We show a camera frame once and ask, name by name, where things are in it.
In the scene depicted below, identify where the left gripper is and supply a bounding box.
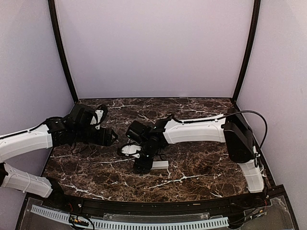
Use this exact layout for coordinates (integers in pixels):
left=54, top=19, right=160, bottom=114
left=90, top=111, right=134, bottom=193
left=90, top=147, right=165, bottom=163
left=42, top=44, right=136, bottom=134
left=73, top=126, right=118, bottom=147

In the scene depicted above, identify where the right black frame post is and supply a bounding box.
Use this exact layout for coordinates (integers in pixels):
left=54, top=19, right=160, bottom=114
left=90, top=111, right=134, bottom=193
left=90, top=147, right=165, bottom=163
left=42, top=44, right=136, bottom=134
left=232, top=0, right=261, bottom=104

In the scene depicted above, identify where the black frame post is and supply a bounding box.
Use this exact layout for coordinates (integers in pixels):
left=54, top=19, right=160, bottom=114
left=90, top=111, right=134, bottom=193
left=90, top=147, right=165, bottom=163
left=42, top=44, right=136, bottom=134
left=232, top=0, right=261, bottom=104
left=48, top=0, right=79, bottom=103

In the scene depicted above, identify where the left black frame post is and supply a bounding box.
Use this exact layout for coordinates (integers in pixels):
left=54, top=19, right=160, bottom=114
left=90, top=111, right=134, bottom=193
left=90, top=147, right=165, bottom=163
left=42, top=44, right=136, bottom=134
left=48, top=0, right=79, bottom=103

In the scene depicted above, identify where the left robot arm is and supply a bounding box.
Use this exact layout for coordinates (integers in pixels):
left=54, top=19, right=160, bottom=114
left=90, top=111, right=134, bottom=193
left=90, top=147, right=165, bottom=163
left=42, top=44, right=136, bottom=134
left=0, top=104, right=118, bottom=209

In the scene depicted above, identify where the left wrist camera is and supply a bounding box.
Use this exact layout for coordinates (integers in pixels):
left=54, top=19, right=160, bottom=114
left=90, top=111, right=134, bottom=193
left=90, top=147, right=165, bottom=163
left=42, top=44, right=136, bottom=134
left=90, top=104, right=108, bottom=130

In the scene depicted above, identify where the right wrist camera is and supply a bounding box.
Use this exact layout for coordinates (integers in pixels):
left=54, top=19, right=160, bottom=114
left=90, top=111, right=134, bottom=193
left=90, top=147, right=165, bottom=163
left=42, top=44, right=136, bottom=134
left=117, top=143, right=142, bottom=158

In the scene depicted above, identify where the black front rail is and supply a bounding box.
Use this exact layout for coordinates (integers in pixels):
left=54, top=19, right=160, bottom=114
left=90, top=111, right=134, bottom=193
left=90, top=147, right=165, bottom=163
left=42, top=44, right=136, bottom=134
left=26, top=186, right=288, bottom=218

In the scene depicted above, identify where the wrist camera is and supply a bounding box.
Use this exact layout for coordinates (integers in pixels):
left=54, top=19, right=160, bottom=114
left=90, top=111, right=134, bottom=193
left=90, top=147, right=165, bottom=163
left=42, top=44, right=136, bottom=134
left=90, top=104, right=108, bottom=130
left=117, top=143, right=142, bottom=158

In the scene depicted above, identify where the white remote control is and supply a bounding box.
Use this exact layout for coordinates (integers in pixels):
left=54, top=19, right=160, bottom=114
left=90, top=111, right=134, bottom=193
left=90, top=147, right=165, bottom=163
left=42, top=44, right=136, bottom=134
left=151, top=161, right=169, bottom=170

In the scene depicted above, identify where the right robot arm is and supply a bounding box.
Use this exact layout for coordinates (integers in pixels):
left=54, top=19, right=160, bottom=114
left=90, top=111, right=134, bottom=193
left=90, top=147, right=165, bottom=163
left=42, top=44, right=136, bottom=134
left=118, top=108, right=265, bottom=208

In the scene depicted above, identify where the white slotted cable duct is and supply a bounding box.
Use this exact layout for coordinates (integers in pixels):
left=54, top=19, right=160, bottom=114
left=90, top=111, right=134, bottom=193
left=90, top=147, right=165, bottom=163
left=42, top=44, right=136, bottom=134
left=31, top=205, right=230, bottom=230

